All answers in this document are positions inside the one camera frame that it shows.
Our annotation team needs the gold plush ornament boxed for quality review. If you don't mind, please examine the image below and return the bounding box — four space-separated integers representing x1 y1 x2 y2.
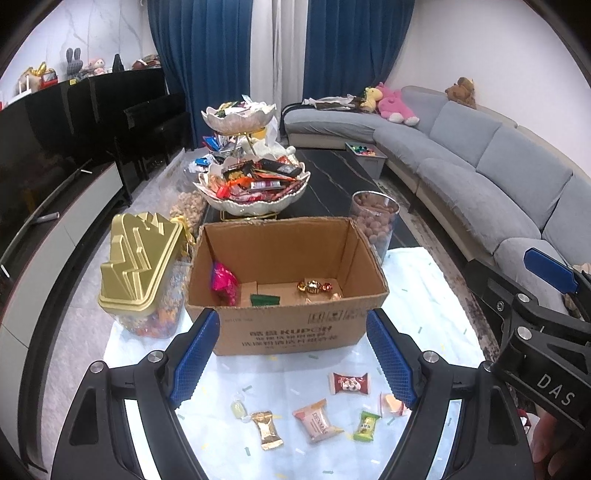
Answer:
18 62 47 90

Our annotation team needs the gold wrapper candy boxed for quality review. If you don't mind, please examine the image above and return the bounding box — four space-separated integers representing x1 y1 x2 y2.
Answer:
250 411 284 450

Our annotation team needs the pink plush toy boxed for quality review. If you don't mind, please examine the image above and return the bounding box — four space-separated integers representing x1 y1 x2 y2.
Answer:
376 82 420 126

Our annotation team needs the yellow plush toy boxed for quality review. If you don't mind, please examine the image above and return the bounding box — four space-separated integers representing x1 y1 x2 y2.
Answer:
359 87 384 113

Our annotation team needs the pile of assorted snack packets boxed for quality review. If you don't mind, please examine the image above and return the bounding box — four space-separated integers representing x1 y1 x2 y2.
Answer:
189 134 241 169

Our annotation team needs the person's right hand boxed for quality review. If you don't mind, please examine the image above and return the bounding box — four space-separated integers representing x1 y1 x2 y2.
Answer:
530 411 575 463

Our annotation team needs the brown cardboard box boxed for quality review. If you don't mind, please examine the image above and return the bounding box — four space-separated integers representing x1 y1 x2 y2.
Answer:
184 217 389 356

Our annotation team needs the light blue confetti cloth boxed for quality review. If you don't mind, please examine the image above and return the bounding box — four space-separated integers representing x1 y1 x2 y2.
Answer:
104 247 509 480

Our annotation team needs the large black television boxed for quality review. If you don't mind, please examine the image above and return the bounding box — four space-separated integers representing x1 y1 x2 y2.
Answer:
0 80 100 278

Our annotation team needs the white sheer curtain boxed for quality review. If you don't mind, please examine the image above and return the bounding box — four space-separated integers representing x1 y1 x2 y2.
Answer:
249 0 308 107

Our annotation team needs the red brown snack packet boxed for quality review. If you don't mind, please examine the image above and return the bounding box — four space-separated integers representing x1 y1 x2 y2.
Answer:
329 371 372 396

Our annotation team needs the blue curtain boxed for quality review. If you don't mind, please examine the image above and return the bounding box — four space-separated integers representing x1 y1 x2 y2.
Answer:
147 0 254 153
302 0 414 104

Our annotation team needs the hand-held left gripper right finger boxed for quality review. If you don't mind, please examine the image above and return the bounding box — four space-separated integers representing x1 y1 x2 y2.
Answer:
366 308 534 480

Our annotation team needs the grey storage box with toys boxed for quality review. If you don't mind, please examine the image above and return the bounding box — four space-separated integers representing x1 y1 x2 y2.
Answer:
345 142 387 178

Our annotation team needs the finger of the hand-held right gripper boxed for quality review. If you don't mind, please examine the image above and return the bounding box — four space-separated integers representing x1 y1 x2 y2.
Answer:
524 248 591 321
464 257 551 352

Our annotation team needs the clear bag of nuts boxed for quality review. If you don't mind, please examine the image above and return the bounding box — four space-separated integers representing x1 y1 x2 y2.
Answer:
170 189 208 232

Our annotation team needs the grey bunny plush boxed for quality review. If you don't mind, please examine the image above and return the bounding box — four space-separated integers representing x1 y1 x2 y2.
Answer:
65 47 84 81

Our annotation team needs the grey television cabinet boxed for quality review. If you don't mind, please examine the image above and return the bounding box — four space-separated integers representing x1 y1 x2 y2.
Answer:
0 161 125 467

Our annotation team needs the black upright piano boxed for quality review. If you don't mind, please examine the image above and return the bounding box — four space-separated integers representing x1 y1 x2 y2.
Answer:
69 68 195 185

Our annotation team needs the tiered white snack bowl stand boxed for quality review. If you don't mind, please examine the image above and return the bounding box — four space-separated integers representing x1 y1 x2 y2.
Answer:
193 99 311 222

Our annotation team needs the candy jar with gold lid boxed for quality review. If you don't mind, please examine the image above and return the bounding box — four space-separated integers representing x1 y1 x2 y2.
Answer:
98 212 192 339

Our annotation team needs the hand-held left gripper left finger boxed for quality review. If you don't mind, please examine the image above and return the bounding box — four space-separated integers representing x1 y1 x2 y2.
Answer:
50 307 221 480

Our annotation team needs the pale green candy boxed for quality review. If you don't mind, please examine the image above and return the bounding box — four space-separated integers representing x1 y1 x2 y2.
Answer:
230 392 252 422

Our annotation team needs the magenta snack packet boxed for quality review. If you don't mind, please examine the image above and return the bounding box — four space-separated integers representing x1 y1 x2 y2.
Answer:
211 261 238 306

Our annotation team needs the brown teddy bear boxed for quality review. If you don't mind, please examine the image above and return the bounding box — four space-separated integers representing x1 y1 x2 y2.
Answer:
444 77 477 109

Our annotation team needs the grey sectional sofa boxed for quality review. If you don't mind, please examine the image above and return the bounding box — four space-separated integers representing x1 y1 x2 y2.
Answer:
283 85 591 324

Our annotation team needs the orange patterned snack packet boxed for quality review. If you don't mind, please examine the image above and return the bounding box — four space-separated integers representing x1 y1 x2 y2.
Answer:
379 392 409 417

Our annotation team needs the small green snack packet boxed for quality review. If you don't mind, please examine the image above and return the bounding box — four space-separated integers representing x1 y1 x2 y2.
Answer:
353 411 382 441

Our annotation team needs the glass jar of nuts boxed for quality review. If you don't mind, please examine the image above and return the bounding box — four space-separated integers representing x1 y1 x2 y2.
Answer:
349 191 400 266

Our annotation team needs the pale pink snack packet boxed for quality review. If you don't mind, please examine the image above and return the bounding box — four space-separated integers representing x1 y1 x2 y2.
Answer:
292 401 345 444

